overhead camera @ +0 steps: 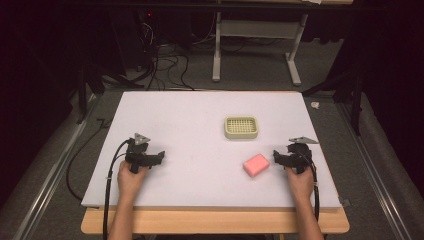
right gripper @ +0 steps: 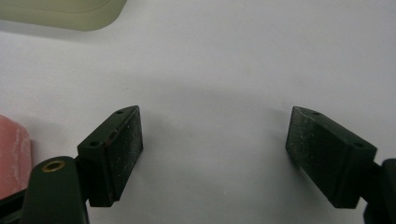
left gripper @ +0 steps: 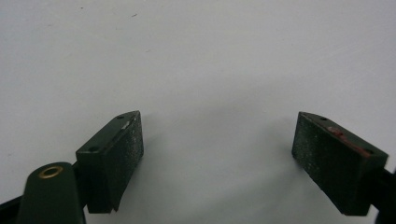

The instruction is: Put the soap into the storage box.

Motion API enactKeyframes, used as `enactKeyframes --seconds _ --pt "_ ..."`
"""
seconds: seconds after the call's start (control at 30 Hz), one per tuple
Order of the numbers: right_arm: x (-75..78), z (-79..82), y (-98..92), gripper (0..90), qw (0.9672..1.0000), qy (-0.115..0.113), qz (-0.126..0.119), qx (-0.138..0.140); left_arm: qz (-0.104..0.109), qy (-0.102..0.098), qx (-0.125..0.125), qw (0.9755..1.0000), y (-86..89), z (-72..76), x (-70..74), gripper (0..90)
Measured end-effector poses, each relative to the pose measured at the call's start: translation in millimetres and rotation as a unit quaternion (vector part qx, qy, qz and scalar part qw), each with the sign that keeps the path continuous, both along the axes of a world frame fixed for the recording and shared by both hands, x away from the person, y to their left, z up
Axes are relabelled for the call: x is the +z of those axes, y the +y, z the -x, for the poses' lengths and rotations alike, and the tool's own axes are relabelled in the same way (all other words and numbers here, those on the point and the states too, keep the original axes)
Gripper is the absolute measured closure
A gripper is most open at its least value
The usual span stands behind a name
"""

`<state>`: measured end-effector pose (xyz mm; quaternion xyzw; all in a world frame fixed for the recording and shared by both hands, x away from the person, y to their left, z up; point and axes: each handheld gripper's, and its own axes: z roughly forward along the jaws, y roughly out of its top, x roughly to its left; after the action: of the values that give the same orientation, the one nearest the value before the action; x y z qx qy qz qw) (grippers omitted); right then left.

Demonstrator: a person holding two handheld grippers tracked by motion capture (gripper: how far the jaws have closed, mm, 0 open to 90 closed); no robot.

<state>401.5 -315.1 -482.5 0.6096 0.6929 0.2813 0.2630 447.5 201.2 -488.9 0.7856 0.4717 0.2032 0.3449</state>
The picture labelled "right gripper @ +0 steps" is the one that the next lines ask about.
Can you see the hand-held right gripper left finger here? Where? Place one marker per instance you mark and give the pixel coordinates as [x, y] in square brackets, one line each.
[109, 155]

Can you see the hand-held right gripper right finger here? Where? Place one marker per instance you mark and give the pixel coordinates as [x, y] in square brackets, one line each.
[330, 155]

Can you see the pink soft object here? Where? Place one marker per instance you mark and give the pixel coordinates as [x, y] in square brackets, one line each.
[14, 155]

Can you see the pale green plastic tray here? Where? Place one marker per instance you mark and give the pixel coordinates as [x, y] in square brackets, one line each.
[62, 14]

